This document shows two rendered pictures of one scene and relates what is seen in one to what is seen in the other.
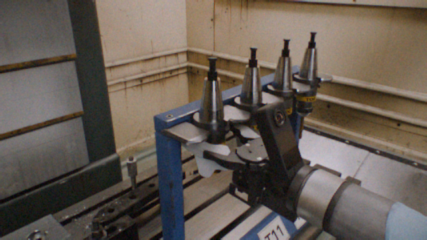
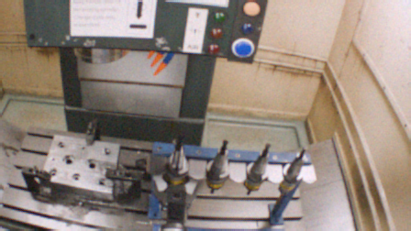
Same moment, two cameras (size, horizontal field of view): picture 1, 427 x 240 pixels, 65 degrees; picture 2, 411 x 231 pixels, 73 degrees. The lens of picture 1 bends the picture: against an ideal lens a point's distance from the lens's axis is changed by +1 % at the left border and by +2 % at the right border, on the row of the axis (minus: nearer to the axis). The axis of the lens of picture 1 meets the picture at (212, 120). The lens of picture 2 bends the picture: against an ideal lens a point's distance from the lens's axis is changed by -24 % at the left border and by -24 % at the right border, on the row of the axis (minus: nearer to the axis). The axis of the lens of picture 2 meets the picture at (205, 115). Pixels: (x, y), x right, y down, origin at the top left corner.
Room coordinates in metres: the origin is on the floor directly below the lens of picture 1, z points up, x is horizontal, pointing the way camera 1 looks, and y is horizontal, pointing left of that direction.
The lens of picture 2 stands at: (0.07, -0.43, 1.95)
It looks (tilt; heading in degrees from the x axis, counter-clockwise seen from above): 41 degrees down; 39
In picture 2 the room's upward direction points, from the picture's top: 11 degrees clockwise
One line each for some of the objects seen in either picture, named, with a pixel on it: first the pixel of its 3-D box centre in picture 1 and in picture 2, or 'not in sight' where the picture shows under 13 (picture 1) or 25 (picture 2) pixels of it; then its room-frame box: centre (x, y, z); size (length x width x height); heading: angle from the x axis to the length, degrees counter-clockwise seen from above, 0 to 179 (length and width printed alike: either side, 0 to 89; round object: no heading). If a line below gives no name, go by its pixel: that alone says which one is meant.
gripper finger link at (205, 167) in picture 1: (204, 161); (158, 183); (0.47, 0.01, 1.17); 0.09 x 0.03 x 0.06; 71
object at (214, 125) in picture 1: (211, 123); (176, 167); (0.52, 0.00, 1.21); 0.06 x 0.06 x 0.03
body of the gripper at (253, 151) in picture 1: (271, 177); (173, 214); (0.43, -0.09, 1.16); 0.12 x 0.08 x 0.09; 47
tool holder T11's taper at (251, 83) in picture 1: (251, 83); (220, 159); (0.60, -0.08, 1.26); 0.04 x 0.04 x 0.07
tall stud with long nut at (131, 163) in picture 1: (133, 179); not in sight; (0.72, 0.20, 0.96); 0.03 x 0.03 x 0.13
